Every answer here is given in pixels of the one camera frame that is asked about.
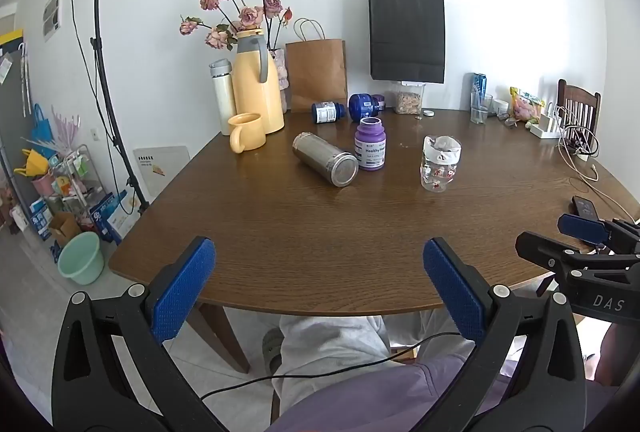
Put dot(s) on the clear drinking glass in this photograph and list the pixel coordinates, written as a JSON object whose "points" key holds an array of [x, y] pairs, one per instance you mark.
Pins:
{"points": [[481, 110]]}

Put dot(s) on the pink patterned vase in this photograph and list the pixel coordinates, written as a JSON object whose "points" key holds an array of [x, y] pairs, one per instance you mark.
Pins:
{"points": [[283, 72]]}

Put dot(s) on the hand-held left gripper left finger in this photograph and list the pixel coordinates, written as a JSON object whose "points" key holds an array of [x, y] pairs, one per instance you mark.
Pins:
{"points": [[181, 294]]}

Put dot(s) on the blue and white box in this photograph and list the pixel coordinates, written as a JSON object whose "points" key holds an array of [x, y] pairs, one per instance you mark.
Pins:
{"points": [[111, 217]]}

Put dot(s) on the purple supplement bottle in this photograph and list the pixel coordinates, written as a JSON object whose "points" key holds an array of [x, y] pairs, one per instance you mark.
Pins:
{"points": [[370, 147]]}

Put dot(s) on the green plastic bucket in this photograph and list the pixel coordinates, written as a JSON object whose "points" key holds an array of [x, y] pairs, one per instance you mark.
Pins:
{"points": [[80, 259]]}

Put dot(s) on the grey slipper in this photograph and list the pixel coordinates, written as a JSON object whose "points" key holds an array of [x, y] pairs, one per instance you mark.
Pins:
{"points": [[272, 348]]}

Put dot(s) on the blue carton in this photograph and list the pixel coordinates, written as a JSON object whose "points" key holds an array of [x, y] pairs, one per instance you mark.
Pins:
{"points": [[480, 82]]}

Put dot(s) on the stainless steel cup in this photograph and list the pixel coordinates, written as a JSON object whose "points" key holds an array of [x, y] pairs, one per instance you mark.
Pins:
{"points": [[325, 159]]}

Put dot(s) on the white power strip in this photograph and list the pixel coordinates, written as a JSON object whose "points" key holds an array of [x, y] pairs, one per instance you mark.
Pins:
{"points": [[546, 127]]}

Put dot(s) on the black paper bag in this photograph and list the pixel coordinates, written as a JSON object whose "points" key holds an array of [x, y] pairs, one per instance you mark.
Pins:
{"points": [[407, 35]]}

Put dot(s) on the dried pink roses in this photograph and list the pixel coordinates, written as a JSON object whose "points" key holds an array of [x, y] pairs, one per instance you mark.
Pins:
{"points": [[245, 15]]}

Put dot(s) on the metal storage rack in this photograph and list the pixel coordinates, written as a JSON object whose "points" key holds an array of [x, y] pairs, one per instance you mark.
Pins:
{"points": [[75, 182]]}

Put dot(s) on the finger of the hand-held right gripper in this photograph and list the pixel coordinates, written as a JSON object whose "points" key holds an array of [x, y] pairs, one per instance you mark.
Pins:
{"points": [[582, 228], [542, 248]]}

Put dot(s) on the clear glass jar white lid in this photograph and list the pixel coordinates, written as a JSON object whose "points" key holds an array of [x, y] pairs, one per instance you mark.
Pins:
{"points": [[440, 167]]}

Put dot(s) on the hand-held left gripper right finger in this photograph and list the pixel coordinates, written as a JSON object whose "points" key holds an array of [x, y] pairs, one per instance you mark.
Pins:
{"points": [[456, 294]]}

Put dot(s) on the yellow thermos jug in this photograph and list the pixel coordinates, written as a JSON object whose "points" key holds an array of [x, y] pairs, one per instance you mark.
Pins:
{"points": [[255, 87]]}

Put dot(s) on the blue tote bag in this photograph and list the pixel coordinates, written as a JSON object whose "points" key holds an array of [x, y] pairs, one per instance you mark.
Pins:
{"points": [[42, 127]]}

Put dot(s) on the yellow mug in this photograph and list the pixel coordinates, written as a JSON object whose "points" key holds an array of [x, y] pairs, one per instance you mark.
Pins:
{"points": [[248, 134]]}

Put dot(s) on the brown paper bag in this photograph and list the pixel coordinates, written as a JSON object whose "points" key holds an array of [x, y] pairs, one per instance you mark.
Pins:
{"points": [[317, 77]]}

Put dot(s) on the person's right forearm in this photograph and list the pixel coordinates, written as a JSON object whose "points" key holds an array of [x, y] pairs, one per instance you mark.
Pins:
{"points": [[619, 354]]}

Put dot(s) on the blue bottle purple cap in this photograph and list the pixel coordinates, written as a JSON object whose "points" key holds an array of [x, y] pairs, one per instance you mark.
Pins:
{"points": [[362, 106]]}

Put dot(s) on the yellow snack packet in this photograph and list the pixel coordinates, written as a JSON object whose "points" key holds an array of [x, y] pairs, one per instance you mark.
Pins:
{"points": [[525, 105]]}

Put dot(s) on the person's purple shirt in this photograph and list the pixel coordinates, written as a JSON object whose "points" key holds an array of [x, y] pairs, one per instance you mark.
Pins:
{"points": [[395, 399]]}

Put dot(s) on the clear cereal container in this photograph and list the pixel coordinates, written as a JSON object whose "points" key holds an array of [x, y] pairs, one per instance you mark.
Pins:
{"points": [[408, 101]]}

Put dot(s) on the blue bottle white label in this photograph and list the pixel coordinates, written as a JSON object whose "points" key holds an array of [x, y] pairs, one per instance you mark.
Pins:
{"points": [[327, 112]]}

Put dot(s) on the wooden chair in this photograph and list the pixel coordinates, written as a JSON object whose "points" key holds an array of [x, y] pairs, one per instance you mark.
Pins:
{"points": [[580, 105]]}

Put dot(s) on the white board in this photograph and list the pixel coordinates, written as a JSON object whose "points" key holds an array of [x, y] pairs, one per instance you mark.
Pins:
{"points": [[160, 170]]}

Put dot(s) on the wooden table leg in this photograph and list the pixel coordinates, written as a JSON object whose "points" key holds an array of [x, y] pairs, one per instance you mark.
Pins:
{"points": [[222, 337]]}

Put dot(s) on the white thermos bottle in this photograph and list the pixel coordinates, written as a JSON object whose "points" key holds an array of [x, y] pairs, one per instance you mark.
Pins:
{"points": [[223, 97]]}

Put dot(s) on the cardboard box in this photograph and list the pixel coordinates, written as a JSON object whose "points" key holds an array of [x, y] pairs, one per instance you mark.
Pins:
{"points": [[64, 227]]}

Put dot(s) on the person's grey trousers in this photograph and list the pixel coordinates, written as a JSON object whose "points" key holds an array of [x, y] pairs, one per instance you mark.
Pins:
{"points": [[330, 344]]}

